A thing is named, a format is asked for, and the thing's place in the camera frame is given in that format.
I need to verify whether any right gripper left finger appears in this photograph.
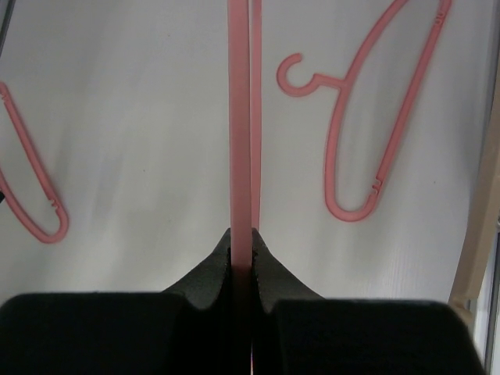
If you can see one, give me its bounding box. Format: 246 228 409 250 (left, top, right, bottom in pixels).
1 232 250 374

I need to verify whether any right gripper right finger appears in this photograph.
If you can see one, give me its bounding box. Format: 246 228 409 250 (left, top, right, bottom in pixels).
252 230 485 374

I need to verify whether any beige hanger pile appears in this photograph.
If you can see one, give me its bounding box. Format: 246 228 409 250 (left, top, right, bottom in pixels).
448 56 499 326

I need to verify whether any pink hanger pile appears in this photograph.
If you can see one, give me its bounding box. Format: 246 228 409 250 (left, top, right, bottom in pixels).
227 1 262 374
275 0 454 223

